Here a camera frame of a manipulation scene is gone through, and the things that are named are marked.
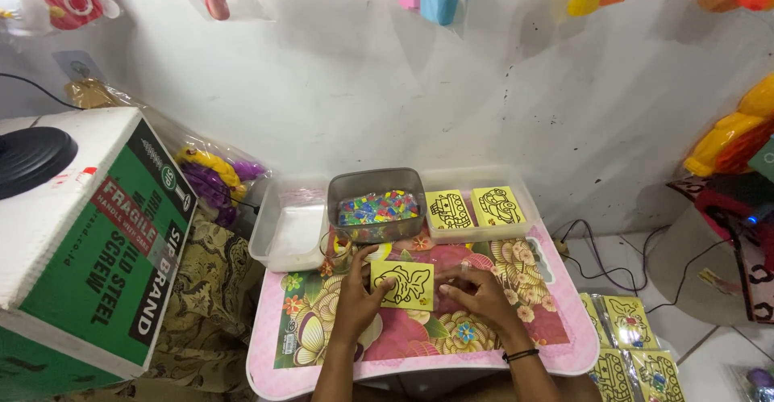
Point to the person's left hand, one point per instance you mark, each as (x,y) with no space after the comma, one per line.
(354,308)

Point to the green white cardboard box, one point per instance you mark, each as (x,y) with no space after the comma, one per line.
(90,257)

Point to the black wristband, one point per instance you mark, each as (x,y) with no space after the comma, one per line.
(521,355)

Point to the clear empty plastic container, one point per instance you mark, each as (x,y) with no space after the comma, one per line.
(289,232)

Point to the yellow fish picture card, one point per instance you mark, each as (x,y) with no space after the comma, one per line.
(406,286)

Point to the packed yellow picture card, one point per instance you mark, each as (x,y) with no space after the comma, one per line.
(611,378)
(594,323)
(659,378)
(632,323)

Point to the clear plastic sleeve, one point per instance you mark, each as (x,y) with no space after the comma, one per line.
(468,264)

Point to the black round base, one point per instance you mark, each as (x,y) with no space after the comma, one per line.
(30,160)

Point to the person's right hand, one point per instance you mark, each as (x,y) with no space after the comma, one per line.
(487,305)

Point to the heap of colourful small packets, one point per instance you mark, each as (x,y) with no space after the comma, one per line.
(378,207)

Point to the heap of yellow orange toys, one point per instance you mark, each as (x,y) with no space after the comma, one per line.
(735,133)

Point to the clear adhesive wall hook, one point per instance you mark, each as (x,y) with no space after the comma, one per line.
(77,66)

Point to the yellow tank picture card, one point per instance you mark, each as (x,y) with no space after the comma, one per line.
(448,210)

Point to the bag with purple toy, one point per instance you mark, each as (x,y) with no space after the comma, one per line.
(756,384)

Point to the brown patterned batik cloth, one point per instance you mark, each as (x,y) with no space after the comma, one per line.
(205,305)

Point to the gold plastic bag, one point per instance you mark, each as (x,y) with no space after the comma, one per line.
(90,93)

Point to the pink floral small table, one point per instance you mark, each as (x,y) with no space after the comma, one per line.
(423,344)

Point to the grey plastic container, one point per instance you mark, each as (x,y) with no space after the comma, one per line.
(375,179)

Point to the bag of purple yellow toys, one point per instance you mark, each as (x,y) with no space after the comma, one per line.
(211,181)

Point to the red black bag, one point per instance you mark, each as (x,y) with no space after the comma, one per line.
(725,199)

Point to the round beige stool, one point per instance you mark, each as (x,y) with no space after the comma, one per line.
(683,269)

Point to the yellow car picture card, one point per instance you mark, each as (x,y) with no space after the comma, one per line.
(498,206)

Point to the clear plastic card tray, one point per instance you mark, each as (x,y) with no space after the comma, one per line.
(484,177)

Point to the small clear glass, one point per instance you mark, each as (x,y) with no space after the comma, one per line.
(336,252)

